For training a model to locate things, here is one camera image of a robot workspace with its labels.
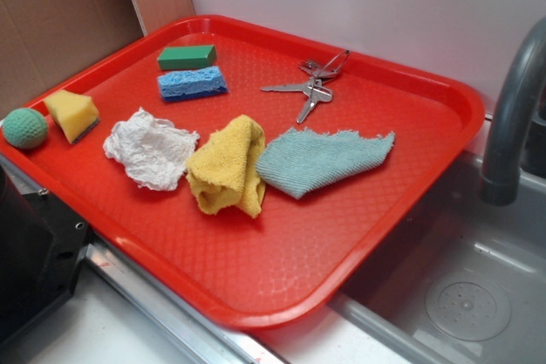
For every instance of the light blue cloth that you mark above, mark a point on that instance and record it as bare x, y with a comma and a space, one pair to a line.
301, 161

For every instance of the yellow sponge with scourer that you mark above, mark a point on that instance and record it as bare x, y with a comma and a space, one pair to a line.
75, 114

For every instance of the crumpled white paper towel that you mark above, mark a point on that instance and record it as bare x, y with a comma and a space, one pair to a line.
152, 150

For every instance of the silver key pointing left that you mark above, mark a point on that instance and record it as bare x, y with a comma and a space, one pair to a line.
290, 87

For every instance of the brown cardboard panel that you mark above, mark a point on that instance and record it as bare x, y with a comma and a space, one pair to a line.
44, 42

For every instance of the green rectangular block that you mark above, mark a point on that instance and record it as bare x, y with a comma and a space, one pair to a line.
187, 57

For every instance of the silver key pointing down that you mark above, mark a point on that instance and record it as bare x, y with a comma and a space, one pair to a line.
315, 95

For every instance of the yellow cloth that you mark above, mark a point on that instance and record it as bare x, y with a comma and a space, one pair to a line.
222, 173

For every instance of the small silver key on ring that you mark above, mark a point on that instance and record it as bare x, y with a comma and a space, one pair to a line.
309, 67

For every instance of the grey plastic sink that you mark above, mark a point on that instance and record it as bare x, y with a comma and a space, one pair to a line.
457, 280

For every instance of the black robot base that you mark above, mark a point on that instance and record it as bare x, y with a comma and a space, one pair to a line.
43, 243

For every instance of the grey faucet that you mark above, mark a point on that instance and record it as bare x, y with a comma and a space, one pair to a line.
516, 139

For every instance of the blue sponge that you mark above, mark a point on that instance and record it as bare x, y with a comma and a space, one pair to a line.
191, 84

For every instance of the red plastic tray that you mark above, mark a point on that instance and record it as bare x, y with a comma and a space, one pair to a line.
238, 271

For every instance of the green dimpled ball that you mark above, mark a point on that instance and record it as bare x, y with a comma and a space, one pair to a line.
25, 128

